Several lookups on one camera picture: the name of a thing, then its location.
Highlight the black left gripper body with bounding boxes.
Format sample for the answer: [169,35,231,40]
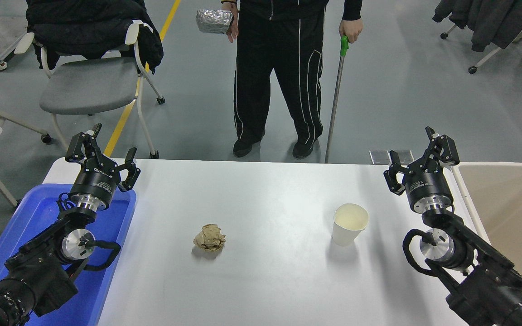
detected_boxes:
[71,159,124,205]

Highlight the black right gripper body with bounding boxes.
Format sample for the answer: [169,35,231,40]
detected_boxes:
[404,168,454,212]

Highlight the white paper cup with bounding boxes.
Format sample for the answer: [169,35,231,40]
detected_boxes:
[332,203,370,247]

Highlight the metal grabber stick green handle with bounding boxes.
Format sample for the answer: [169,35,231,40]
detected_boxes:
[324,35,349,163]

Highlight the silver foil tray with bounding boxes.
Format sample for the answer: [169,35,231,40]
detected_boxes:
[196,9,235,35]

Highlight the person's left hand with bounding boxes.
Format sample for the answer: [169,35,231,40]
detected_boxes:
[338,19,363,44]

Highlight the person's right hand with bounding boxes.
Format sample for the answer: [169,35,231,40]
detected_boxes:
[226,2,240,43]

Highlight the grey seat white chair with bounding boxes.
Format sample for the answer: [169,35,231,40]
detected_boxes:
[14,20,166,159]

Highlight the blue plastic tray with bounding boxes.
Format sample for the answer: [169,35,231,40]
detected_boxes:
[0,183,137,326]

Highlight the large pale plastic bin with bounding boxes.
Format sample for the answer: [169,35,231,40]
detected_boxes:
[451,162,522,313]

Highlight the crumpled tan paper ball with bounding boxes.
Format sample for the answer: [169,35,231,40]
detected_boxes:
[193,224,226,253]

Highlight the white wheeled chair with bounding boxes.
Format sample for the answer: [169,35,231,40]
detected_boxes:
[440,7,522,74]

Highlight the black jacket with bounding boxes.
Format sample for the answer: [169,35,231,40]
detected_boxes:
[25,0,164,74]

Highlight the dark grey coat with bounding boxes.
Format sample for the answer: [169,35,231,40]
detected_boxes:
[432,0,522,53]

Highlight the person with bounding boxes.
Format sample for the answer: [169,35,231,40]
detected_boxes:
[220,0,363,160]

